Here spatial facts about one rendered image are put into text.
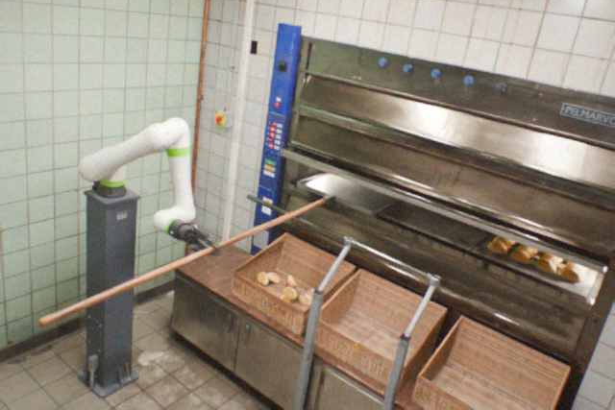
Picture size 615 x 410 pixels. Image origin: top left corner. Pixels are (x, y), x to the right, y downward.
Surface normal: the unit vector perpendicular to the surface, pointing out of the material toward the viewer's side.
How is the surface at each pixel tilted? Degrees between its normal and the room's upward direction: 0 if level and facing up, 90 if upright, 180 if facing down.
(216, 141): 90
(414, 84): 90
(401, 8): 90
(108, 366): 90
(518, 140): 70
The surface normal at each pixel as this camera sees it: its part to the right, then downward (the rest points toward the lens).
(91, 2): 0.79, 0.30
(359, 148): -0.51, -0.16
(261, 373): -0.60, 0.17
